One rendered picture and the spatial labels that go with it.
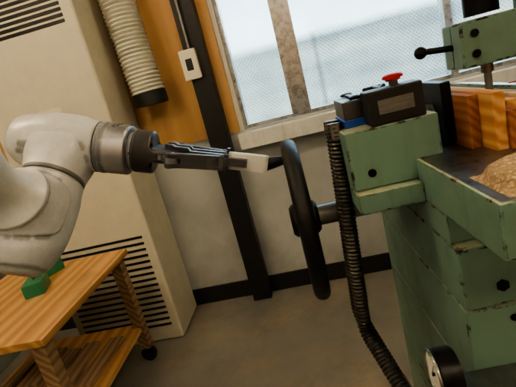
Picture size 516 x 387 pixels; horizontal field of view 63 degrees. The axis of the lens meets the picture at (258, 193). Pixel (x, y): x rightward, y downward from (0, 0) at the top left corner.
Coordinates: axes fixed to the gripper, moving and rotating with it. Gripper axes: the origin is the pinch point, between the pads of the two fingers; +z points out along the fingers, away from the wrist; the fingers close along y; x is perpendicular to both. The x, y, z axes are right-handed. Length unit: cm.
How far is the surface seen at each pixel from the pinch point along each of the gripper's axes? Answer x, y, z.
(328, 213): 7.0, -3.0, 14.9
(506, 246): -1.5, -35.4, 26.2
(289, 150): -3.8, -6.5, 6.7
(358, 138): -7.6, -12.5, 15.8
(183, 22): -34, 121, -37
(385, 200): 0.5, -14.5, 20.6
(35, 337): 64, 31, -57
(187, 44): -25, 120, -35
